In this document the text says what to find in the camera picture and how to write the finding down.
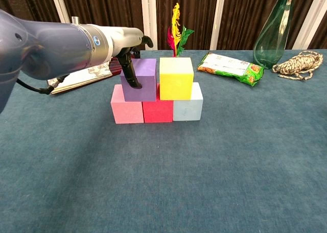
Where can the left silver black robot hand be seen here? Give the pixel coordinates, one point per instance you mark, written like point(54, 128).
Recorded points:
point(125, 38)

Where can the purple foam cube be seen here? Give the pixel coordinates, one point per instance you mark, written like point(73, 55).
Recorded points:
point(143, 90)

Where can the yellow foam cube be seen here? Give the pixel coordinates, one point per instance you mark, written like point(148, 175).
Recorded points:
point(176, 86)

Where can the pink foam cube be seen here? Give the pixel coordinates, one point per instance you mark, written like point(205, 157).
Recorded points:
point(126, 111)

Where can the red foam cube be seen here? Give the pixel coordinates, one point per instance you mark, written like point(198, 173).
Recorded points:
point(157, 111)

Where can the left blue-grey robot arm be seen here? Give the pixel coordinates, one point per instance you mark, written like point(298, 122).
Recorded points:
point(46, 54)

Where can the dark brown curtain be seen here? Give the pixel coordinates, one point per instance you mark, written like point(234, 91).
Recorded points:
point(107, 8)

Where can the colourful feather shuttlecock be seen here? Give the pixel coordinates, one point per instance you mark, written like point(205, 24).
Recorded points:
point(176, 26)

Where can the painted paper folding fan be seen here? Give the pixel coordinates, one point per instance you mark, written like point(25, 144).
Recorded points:
point(84, 77)

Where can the light blue foam cube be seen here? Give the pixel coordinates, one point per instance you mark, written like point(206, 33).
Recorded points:
point(187, 110)

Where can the green white snack bag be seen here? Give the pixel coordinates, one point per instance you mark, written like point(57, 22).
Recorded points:
point(224, 65)

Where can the teal felt table mat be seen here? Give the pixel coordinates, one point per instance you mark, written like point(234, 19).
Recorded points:
point(163, 179)

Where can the green plastic spray bottle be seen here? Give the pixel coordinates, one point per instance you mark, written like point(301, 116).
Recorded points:
point(270, 46)

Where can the white partition frame post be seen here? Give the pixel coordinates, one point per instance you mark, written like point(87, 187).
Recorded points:
point(218, 18)
point(314, 18)
point(148, 13)
point(58, 3)

